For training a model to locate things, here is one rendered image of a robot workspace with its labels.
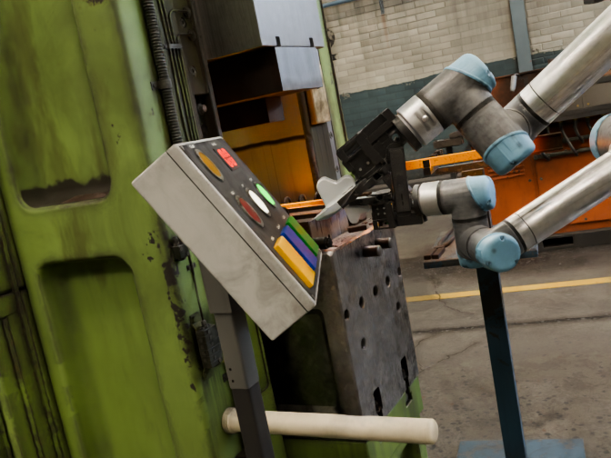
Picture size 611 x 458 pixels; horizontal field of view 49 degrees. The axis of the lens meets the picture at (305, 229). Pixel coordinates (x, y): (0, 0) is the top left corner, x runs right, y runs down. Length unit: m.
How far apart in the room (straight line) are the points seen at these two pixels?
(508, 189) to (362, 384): 3.56
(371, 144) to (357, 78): 8.10
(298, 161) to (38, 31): 0.75
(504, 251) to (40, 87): 1.01
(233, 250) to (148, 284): 0.51
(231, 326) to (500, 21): 8.14
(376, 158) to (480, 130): 0.17
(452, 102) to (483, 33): 7.92
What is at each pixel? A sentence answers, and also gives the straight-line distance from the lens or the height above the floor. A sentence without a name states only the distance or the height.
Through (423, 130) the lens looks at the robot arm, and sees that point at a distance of 1.10.
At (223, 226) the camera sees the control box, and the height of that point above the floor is 1.08.
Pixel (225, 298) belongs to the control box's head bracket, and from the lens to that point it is 1.06.
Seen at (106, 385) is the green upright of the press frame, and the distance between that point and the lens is 1.65.
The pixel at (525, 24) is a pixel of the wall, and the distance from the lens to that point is 8.99.
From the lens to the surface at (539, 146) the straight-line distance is 1.88.
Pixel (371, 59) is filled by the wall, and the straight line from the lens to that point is 9.18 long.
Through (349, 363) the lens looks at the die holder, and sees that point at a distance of 1.53.
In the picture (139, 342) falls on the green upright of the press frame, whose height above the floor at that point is 0.80.
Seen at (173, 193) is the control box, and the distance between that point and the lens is 0.89.
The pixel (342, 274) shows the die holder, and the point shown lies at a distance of 1.50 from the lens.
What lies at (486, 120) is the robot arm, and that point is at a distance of 1.10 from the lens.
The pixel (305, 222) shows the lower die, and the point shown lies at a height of 0.98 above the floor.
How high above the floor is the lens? 1.20
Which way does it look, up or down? 9 degrees down
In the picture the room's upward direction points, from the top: 11 degrees counter-clockwise
